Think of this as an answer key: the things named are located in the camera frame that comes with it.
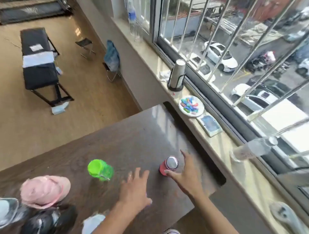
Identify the grey sliding window frame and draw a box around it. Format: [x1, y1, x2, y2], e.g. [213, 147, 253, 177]
[124, 0, 309, 215]

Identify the white window handle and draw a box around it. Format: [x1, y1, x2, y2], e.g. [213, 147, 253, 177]
[269, 201, 306, 234]

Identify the clear water bottle blue label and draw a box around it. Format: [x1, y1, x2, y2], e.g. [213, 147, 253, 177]
[126, 0, 143, 42]

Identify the pink bucket hat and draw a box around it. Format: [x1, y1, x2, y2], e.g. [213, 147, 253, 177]
[20, 175, 71, 209]

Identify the person's left forearm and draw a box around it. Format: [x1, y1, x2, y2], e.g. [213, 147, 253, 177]
[93, 202, 145, 234]

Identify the black cup holder stand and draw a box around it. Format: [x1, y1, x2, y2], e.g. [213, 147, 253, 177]
[167, 70, 186, 92]

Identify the black car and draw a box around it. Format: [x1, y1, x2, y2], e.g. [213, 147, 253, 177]
[246, 75, 302, 104]

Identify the small black folding stool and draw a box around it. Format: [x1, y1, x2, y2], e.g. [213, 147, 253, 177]
[75, 38, 96, 60]

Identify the white hatchback car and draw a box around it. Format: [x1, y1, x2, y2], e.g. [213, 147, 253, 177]
[187, 54, 216, 82]

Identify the black folding massage bench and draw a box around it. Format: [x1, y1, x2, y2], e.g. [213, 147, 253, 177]
[20, 27, 75, 107]

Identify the white sedan car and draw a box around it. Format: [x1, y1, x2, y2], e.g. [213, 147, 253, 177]
[201, 41, 238, 72]

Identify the white van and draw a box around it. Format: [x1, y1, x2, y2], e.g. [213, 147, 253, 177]
[249, 99, 309, 168]

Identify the metal folding chair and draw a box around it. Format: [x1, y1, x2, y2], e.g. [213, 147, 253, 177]
[102, 62, 121, 82]

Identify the black glossy bag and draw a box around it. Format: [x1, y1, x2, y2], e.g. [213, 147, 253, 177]
[19, 204, 78, 234]

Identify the person's right forearm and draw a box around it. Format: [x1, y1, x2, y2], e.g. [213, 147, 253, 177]
[192, 192, 240, 234]

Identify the red can with silver top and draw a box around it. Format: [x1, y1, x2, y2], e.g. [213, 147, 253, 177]
[159, 156, 179, 176]

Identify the person's right hand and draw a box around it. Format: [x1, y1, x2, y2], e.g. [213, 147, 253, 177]
[165, 150, 206, 198]

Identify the black treadmill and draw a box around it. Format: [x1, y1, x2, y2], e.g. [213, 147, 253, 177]
[0, 0, 73, 25]

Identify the row of metal window bars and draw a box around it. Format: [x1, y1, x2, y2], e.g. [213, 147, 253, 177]
[141, 0, 309, 135]

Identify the green plastic bottle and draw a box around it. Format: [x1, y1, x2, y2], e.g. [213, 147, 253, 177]
[87, 159, 114, 182]

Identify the white plate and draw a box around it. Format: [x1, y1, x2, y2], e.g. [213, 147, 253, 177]
[178, 96, 205, 118]

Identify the white folded cloth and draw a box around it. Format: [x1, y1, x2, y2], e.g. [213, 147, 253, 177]
[22, 52, 55, 68]

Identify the pile of colourful clay pieces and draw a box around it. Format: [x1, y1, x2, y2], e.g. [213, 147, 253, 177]
[181, 97, 200, 113]

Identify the clear empty plastic bottle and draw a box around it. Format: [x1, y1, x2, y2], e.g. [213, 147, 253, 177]
[229, 137, 278, 162]

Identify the grey transparent visor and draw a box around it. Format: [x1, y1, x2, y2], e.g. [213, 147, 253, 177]
[0, 198, 20, 229]

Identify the white suv car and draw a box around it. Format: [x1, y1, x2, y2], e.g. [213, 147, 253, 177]
[230, 83, 280, 112]

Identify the light blue face mask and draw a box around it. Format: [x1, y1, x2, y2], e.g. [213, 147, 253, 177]
[82, 214, 106, 234]

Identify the person's left hand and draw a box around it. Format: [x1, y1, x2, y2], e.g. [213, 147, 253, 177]
[118, 168, 153, 208]

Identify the row of parked scooters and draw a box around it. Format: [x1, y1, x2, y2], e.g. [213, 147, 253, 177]
[246, 50, 291, 75]

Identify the light blue tissue packet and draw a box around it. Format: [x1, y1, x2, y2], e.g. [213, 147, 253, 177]
[51, 101, 70, 115]

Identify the blue and white flat box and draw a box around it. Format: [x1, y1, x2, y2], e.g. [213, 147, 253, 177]
[196, 114, 223, 137]

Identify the stack of paper cups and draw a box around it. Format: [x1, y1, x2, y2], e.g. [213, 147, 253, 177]
[170, 59, 186, 87]

